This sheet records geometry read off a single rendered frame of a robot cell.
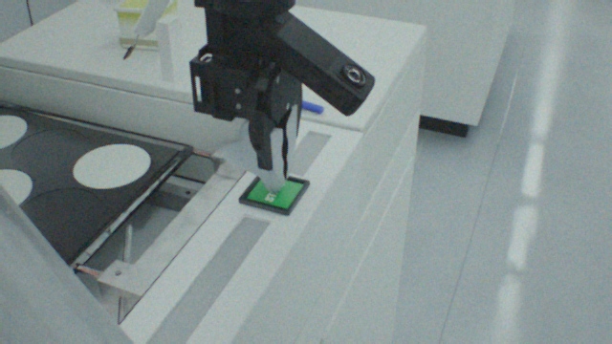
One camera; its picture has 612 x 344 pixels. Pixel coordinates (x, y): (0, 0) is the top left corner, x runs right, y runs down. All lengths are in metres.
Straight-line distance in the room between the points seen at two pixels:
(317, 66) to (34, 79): 0.58
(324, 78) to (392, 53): 0.42
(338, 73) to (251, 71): 0.08
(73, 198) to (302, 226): 0.31
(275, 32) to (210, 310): 0.24
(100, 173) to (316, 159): 0.28
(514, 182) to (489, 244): 0.38
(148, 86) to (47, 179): 0.18
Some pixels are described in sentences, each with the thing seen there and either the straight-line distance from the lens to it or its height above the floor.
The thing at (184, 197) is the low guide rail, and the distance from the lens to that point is 0.85.
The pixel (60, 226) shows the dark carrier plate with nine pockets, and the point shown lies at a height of 0.90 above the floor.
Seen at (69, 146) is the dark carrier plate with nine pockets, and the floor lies 0.90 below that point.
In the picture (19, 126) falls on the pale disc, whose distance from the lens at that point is 0.98.
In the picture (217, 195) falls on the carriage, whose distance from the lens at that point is 0.80.
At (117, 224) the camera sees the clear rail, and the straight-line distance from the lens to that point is 0.75.
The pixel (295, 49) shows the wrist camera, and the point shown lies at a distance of 0.55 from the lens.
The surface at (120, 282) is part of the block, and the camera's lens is 0.66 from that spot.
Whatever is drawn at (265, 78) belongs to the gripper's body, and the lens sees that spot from 0.56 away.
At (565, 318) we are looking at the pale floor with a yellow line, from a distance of 1.96.
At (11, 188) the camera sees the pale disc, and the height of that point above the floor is 0.90.
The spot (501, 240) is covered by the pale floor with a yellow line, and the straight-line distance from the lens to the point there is 2.15.
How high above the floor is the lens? 1.36
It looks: 35 degrees down
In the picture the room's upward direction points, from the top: straight up
